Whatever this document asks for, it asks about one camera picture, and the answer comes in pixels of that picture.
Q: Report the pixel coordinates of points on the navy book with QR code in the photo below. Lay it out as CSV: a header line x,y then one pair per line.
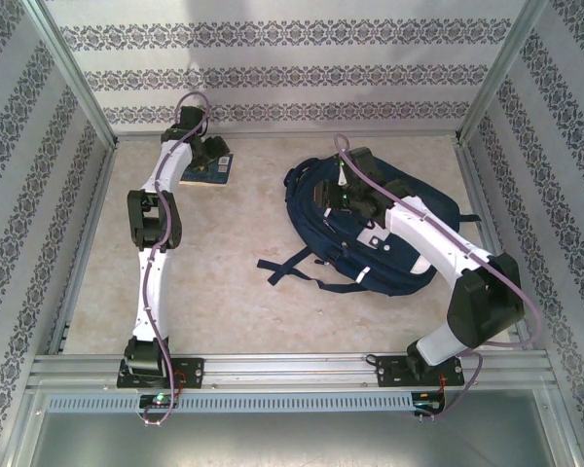
x,y
219,176

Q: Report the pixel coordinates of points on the navy blue backpack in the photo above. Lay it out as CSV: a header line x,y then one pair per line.
x,y
404,272

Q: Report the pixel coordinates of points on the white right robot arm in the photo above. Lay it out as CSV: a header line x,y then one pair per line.
x,y
428,233

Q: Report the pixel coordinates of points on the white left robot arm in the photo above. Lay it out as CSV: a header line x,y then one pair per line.
x,y
153,292

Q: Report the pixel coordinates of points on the right controller board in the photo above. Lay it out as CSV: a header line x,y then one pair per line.
x,y
426,404

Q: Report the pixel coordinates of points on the controller board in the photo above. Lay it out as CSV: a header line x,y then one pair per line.
x,y
426,404
160,400

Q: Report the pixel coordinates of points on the left controller board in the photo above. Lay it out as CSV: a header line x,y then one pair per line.
x,y
160,400

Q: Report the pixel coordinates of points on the right aluminium side rail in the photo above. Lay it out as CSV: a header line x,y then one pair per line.
x,y
477,194

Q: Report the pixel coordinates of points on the aluminium side rail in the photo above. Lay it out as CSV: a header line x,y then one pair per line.
x,y
99,194
477,194

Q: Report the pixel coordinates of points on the left aluminium side rail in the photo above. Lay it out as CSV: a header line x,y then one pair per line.
x,y
99,194

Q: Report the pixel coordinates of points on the left aluminium frame post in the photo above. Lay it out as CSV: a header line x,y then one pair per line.
x,y
68,73

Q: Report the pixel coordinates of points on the aluminium frame post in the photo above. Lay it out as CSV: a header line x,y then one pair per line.
x,y
503,73
68,73

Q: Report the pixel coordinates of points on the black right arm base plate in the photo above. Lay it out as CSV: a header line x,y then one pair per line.
x,y
387,372

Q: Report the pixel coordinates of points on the right aluminium frame post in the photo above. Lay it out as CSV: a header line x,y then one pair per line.
x,y
503,73

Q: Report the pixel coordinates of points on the aluminium mounting rail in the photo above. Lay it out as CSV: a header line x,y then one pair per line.
x,y
292,370

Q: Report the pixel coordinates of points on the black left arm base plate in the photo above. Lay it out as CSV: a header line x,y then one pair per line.
x,y
192,372

